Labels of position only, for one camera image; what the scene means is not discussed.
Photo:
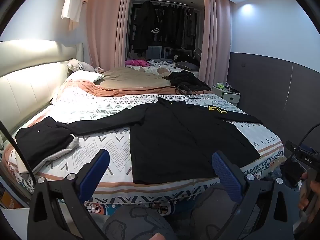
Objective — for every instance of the patterned white bedspread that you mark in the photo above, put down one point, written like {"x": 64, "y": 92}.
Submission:
{"x": 112, "y": 140}

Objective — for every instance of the white pillow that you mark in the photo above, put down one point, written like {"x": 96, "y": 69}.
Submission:
{"x": 82, "y": 76}

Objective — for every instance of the orange quilt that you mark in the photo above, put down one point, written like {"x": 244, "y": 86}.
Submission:
{"x": 90, "y": 87}

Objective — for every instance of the black knitted garment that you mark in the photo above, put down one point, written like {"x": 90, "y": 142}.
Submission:
{"x": 187, "y": 80}

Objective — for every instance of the orange box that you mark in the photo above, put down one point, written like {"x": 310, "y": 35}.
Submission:
{"x": 10, "y": 200}

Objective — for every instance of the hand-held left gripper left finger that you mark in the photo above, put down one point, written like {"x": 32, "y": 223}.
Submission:
{"x": 96, "y": 170}

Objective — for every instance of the black jacket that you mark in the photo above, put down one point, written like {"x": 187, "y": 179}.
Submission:
{"x": 175, "y": 142}

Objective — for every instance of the pink cloth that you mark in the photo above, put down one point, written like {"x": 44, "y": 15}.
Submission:
{"x": 136, "y": 62}

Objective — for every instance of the grey cushion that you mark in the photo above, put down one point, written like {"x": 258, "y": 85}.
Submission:
{"x": 187, "y": 65}

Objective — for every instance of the white nightstand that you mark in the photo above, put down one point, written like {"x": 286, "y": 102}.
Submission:
{"x": 228, "y": 97}

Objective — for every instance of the small green item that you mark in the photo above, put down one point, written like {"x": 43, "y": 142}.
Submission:
{"x": 220, "y": 85}

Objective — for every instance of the person's right hand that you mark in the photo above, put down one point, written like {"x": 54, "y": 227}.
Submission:
{"x": 305, "y": 192}

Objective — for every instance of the row of hanging dark clothes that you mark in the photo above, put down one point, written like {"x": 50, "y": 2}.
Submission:
{"x": 150, "y": 25}

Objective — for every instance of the grey plush pillow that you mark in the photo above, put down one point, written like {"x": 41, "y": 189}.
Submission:
{"x": 80, "y": 65}

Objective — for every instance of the padded white headboard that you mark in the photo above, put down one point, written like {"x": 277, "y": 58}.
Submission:
{"x": 30, "y": 80}

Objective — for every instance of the hanging white garment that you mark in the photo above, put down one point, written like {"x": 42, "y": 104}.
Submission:
{"x": 72, "y": 5}

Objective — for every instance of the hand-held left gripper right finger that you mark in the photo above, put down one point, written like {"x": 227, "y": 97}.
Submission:
{"x": 227, "y": 177}

